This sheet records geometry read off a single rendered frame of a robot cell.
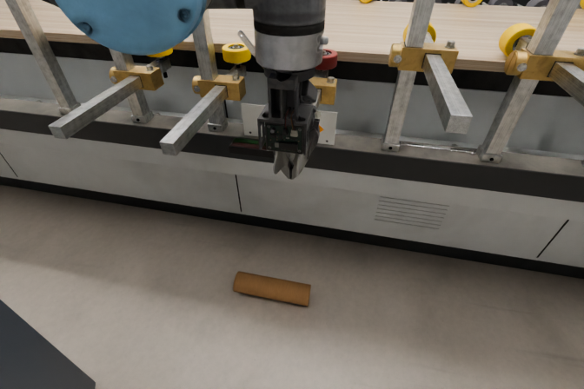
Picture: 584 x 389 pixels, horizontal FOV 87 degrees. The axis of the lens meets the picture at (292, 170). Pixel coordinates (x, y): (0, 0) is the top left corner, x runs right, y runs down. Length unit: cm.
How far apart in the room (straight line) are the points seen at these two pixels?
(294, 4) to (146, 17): 18
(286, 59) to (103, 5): 21
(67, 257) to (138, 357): 64
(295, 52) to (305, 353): 106
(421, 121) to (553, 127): 37
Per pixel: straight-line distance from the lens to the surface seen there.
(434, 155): 89
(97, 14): 26
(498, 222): 143
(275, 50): 40
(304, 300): 127
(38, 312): 164
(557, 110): 118
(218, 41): 104
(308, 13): 39
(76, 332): 151
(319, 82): 80
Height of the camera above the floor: 117
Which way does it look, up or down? 39 degrees down
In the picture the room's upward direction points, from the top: straight up
